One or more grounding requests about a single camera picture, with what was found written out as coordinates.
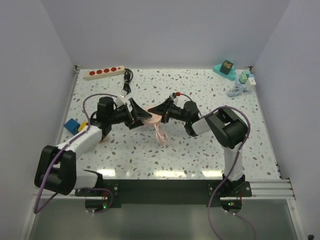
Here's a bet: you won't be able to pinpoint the yellow cube socket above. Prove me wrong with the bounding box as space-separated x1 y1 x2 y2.
77 121 88 133

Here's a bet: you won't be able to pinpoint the beige cube plug adapter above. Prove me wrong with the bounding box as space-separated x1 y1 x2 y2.
100 134 110 143

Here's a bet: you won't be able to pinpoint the teal power strip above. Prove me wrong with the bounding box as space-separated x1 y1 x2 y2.
213 64 236 81

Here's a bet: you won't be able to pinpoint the white charger block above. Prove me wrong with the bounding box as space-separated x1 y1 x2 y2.
244 77 256 92

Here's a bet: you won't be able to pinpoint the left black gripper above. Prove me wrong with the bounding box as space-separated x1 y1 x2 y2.
108 98 152 130

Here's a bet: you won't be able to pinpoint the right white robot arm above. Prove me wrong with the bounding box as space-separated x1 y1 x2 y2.
148 98 251 197

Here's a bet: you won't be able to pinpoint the black power strip cable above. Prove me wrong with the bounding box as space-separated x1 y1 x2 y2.
121 68 135 97

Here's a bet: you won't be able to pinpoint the blue cube socket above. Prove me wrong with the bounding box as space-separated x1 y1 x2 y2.
63 118 80 135

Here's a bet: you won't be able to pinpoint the beige power strip red sockets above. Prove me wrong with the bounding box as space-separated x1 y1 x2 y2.
83 65 125 81

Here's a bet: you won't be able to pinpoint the green small charger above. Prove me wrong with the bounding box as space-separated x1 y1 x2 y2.
239 73 249 84

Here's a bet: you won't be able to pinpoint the pink cable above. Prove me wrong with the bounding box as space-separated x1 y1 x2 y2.
154 123 171 147

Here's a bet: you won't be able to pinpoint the light blue cable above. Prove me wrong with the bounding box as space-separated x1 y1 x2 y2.
227 83 248 98

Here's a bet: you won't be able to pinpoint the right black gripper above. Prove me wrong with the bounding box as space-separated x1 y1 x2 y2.
148 98 189 124

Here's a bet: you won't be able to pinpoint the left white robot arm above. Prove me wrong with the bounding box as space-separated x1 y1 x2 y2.
34 96 152 196

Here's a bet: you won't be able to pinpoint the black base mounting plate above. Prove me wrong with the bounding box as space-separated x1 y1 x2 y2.
74 178 252 209

